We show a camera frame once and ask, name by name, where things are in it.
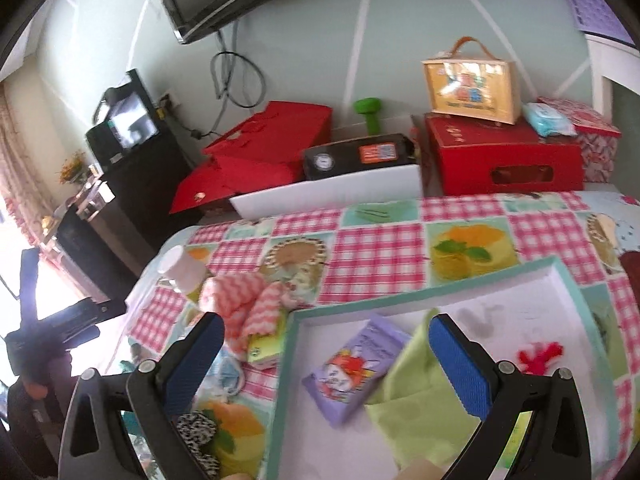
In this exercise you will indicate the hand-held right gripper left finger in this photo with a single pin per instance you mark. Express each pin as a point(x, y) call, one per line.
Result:
point(197, 360)

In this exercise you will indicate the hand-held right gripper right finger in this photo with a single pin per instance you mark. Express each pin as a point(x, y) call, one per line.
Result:
point(460, 370)

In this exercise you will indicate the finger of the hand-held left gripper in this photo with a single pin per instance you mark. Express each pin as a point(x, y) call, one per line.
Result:
point(85, 315)
point(30, 285)

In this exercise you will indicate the light blue face mask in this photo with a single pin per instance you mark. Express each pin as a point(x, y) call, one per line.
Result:
point(227, 375)

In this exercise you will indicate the light green cloth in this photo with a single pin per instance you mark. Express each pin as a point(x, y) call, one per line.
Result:
point(420, 410)

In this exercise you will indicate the green tissue pack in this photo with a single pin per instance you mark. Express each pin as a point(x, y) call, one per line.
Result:
point(267, 350)

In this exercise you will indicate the pink white knit cloth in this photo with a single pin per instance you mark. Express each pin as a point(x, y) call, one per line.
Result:
point(240, 300)

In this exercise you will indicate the black white spotted scrunchie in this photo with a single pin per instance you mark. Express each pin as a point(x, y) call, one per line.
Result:
point(197, 435)

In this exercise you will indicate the teal shallow box tray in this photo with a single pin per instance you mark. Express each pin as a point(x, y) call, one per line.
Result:
point(525, 310)

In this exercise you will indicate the purple cartoon pouch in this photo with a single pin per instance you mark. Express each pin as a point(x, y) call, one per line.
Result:
point(350, 370)

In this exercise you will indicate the white plastic bottle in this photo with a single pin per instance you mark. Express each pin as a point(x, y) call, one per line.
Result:
point(182, 267)

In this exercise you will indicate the teal plastic toy case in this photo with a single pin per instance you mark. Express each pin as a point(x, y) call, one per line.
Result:
point(131, 427)

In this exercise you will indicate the tan round disc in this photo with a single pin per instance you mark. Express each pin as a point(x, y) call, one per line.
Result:
point(420, 472)

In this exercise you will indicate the floral curtain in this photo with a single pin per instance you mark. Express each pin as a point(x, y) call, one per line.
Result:
point(17, 170)

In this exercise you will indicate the black cabinet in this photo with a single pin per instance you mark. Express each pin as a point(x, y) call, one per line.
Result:
point(135, 200)

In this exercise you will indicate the yellow artificial flowers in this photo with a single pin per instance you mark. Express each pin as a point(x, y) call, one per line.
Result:
point(74, 167)

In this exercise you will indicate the flat red box gold emblem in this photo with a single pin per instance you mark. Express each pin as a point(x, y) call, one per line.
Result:
point(235, 180)

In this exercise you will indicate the small black monitor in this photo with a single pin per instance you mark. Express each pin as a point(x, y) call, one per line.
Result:
point(127, 120)

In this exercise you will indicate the white tray behind table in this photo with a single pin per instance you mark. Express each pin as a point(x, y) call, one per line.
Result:
point(325, 195)

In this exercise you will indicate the red box with slot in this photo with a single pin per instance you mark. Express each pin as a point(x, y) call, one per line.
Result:
point(500, 155)

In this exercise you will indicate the black box round logo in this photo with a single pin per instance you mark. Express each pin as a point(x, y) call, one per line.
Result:
point(350, 157)

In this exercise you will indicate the red gift box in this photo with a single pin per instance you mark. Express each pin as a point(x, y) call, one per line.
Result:
point(280, 130)

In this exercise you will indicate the red patterned box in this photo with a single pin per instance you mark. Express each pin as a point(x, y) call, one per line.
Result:
point(600, 150)

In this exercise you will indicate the blue wet wipes pack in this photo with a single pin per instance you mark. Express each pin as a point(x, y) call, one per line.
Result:
point(550, 119)

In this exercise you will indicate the green dumbbell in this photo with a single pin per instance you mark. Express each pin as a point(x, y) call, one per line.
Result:
point(370, 112)

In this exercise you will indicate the white shelf frame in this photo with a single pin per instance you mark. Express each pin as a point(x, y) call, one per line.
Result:
point(600, 70)

